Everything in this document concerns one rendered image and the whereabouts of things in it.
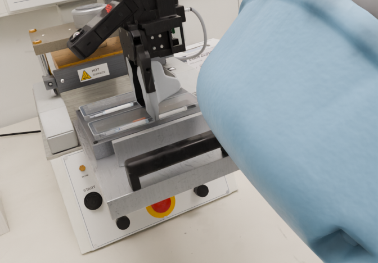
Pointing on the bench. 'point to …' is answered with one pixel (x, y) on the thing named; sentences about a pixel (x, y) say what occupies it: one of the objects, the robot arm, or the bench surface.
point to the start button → (93, 200)
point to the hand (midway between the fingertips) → (144, 108)
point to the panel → (71, 171)
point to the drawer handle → (169, 156)
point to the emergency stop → (162, 206)
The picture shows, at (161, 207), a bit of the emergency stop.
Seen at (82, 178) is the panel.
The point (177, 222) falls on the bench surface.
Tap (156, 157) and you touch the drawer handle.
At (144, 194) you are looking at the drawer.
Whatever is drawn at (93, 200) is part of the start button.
